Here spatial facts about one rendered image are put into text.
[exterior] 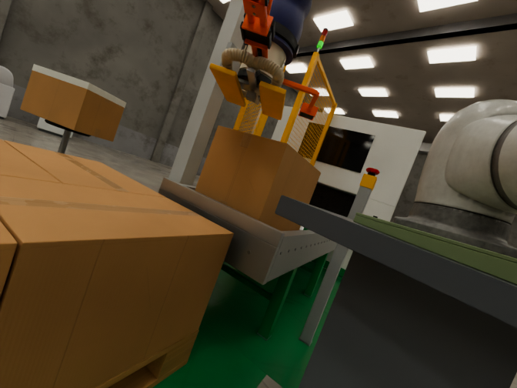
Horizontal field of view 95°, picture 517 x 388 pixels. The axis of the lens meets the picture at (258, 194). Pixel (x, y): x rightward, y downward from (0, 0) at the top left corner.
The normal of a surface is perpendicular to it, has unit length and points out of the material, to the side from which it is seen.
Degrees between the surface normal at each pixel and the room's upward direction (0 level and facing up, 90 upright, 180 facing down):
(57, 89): 90
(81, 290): 90
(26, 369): 90
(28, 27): 90
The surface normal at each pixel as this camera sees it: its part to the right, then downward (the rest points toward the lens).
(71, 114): -0.19, -0.02
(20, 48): 0.68, 0.29
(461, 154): -0.95, -0.26
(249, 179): -0.47, -0.13
